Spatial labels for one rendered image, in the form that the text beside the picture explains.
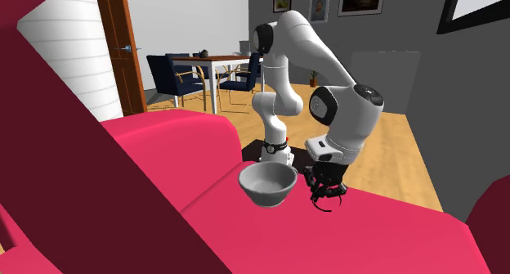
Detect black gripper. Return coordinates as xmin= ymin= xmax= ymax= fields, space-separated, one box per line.
xmin=303 ymin=161 xmax=351 ymax=213

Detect grey bowl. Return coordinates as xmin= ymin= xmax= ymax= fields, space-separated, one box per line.
xmin=237 ymin=161 xmax=299 ymax=209

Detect dark robot stand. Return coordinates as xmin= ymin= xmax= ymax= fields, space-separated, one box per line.
xmin=241 ymin=138 xmax=320 ymax=173

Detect dark blue armchair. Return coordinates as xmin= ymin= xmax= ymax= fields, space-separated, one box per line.
xmin=145 ymin=54 xmax=208 ymax=112
xmin=217 ymin=52 xmax=266 ymax=114
xmin=165 ymin=52 xmax=211 ymax=92

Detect wooden dining table white legs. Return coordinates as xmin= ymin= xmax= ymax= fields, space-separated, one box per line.
xmin=171 ymin=54 xmax=265 ymax=115

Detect pink sofa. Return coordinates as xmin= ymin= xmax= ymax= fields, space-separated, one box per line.
xmin=0 ymin=0 xmax=510 ymax=274

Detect black framed window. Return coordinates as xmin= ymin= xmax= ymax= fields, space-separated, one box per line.
xmin=436 ymin=0 xmax=510 ymax=36

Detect brown wooden door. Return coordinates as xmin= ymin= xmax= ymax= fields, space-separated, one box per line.
xmin=93 ymin=0 xmax=149 ymax=118

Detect portrait wall picture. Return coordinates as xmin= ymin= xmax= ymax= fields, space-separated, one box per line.
xmin=308 ymin=0 xmax=331 ymax=25

